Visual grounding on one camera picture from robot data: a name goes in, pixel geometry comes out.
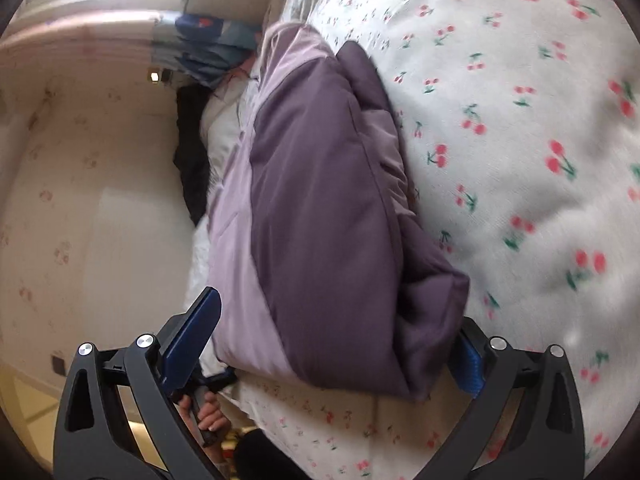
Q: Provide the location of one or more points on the cherry print white blanket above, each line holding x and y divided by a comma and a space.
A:
525, 110

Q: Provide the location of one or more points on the dark wall socket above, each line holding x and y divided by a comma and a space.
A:
59, 364

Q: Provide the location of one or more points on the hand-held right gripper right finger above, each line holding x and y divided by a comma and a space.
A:
470, 365

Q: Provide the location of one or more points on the black cloth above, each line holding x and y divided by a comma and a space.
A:
192, 170

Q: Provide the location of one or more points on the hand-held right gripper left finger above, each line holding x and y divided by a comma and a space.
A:
195, 340

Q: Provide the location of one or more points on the two-tone purple garment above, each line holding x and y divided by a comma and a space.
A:
320, 210

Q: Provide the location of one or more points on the blue patterned pillow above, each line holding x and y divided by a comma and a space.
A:
210, 55

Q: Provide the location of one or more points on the lit wall switch panel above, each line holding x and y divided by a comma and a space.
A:
159, 76

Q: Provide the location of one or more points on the person's left hand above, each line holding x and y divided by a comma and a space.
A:
218, 417

